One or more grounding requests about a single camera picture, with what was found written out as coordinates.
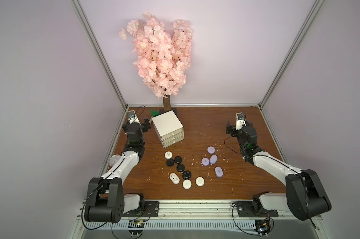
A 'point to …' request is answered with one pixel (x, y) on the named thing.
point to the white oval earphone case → (174, 178)
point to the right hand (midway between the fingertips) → (239, 118)
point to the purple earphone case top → (211, 150)
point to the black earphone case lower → (186, 175)
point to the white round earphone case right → (200, 181)
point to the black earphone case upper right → (178, 159)
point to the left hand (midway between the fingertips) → (138, 116)
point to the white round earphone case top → (168, 155)
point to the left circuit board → (135, 227)
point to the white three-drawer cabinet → (168, 128)
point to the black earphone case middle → (180, 167)
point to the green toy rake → (154, 113)
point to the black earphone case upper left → (170, 162)
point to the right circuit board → (262, 226)
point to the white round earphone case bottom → (187, 184)
